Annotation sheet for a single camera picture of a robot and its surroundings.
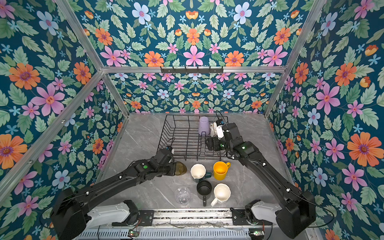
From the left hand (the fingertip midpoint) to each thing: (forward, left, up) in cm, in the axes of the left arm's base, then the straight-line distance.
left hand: (178, 165), depth 79 cm
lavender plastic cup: (+27, -16, -4) cm, 31 cm away
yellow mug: (0, -24, -10) cm, 26 cm away
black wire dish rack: (+27, -2, -11) cm, 30 cm away
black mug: (-11, -13, -11) cm, 20 cm away
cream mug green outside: (-1, -11, -9) cm, 14 cm away
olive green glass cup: (+1, 0, -6) cm, 6 cm away
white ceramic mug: (-12, -23, -12) cm, 29 cm away
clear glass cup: (-12, -1, -12) cm, 17 cm away
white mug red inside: (+29, -22, -4) cm, 36 cm away
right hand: (+9, -19, +11) cm, 24 cm away
